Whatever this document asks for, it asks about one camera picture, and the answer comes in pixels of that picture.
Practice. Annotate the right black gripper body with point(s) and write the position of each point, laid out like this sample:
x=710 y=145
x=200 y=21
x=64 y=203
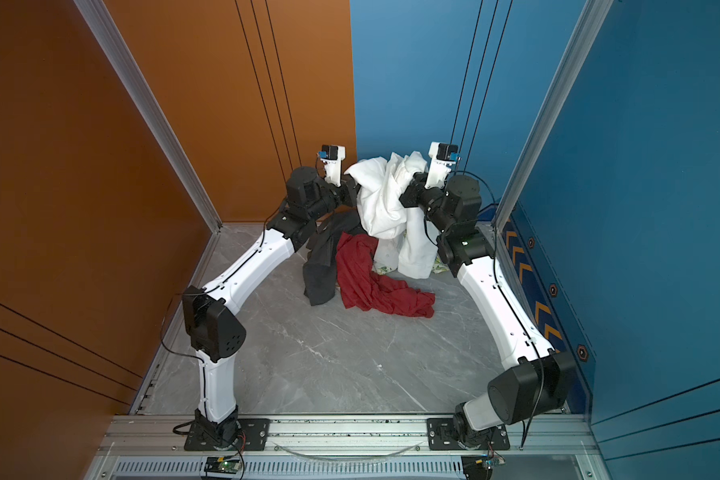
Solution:
x=432 y=204

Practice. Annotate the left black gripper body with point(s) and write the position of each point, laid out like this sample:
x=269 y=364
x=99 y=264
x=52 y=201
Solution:
x=329 y=199

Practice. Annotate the white cloth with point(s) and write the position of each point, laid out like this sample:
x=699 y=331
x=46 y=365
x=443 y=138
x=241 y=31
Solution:
x=405 y=238

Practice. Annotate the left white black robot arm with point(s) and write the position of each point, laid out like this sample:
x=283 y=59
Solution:
x=210 y=312

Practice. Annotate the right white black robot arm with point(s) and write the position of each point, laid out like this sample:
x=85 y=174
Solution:
x=536 y=377

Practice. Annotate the lemon print cloth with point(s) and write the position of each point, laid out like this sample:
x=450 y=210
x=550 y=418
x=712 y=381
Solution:
x=439 y=266

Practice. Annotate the dark grey cloth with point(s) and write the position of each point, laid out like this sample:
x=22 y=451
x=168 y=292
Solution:
x=320 y=271

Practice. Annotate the red cloth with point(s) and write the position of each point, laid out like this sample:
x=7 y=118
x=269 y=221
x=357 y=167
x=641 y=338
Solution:
x=361 y=287

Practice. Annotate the right small circuit board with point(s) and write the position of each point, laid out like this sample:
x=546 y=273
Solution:
x=481 y=467

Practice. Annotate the left green circuit board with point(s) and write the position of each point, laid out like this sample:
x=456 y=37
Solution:
x=223 y=467

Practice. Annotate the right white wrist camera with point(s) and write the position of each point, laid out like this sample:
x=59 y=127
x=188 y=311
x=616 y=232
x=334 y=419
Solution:
x=443 y=158

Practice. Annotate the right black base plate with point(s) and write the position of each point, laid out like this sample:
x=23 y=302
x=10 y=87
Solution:
x=450 y=433

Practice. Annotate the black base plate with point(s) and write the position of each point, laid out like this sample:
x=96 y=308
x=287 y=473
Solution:
x=450 y=433
x=244 y=435

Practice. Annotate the right aluminium corner post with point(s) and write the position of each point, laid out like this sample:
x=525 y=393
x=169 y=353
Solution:
x=584 y=34

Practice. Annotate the aluminium corner post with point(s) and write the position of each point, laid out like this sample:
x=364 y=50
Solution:
x=103 y=27
x=584 y=34

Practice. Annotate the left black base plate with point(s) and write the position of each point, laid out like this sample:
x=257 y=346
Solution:
x=244 y=435

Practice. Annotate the left aluminium corner post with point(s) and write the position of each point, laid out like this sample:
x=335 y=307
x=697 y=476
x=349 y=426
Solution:
x=103 y=27

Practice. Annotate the aluminium front rail frame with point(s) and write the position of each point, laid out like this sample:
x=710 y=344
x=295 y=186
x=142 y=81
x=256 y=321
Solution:
x=352 y=446

